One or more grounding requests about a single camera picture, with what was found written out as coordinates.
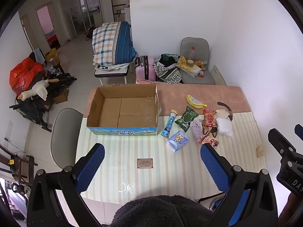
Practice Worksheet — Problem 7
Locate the orange snack packet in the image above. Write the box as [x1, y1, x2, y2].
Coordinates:
[200, 127, 219, 149]

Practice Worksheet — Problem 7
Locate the white soft bag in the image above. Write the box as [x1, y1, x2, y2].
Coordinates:
[216, 117, 233, 137]

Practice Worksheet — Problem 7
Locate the lilac plush cloth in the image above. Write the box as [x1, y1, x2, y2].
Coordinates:
[190, 120, 203, 143]

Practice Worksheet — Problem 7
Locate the light blue cat tissue pack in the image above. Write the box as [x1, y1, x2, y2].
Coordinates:
[166, 130, 190, 152]

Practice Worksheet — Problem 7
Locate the red snack packet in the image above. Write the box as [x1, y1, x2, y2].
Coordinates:
[202, 109, 217, 128]

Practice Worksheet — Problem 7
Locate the green snack packet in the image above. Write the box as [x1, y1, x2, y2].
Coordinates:
[175, 106, 199, 132]

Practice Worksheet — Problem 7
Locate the yellow banana-shaped sponge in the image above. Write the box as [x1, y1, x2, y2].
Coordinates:
[186, 95, 208, 109]

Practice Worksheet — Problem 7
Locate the blue tube packet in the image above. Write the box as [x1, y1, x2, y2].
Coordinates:
[161, 109, 178, 138]

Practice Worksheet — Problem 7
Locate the grey chair left of table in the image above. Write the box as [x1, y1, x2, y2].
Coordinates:
[50, 108, 83, 169]

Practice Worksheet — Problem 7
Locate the black fleece garment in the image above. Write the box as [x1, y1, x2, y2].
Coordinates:
[110, 195, 213, 226]

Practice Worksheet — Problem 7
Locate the open cardboard box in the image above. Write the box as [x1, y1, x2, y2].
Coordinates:
[84, 84, 160, 136]

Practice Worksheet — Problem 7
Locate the small brown cardboard box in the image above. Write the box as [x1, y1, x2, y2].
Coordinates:
[53, 88, 69, 104]

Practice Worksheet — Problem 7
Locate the black cart with clutter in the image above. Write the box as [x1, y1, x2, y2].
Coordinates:
[9, 73, 77, 132]

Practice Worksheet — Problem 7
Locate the white goose plush toy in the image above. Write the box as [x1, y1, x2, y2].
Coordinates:
[17, 79, 59, 101]

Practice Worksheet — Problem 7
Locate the folding cot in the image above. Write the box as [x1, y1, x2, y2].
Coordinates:
[94, 63, 131, 86]

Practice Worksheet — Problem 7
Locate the tape roll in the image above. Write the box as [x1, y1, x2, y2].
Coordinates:
[186, 59, 195, 68]

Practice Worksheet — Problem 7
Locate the red plastic bag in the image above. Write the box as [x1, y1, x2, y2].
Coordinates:
[9, 58, 45, 95]

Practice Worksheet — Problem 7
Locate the pink suitcase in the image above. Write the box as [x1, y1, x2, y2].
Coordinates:
[135, 55, 156, 81]

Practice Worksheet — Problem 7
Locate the patterned tote bag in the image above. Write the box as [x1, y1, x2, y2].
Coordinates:
[152, 53, 183, 84]

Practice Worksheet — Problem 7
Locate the clear plastic bottle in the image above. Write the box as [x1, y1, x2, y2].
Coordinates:
[188, 47, 195, 61]

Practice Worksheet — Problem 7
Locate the blue folded blanket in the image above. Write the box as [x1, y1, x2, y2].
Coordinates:
[115, 22, 137, 65]

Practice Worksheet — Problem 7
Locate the grey armchair in corner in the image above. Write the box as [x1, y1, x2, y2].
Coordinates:
[180, 37, 215, 85]

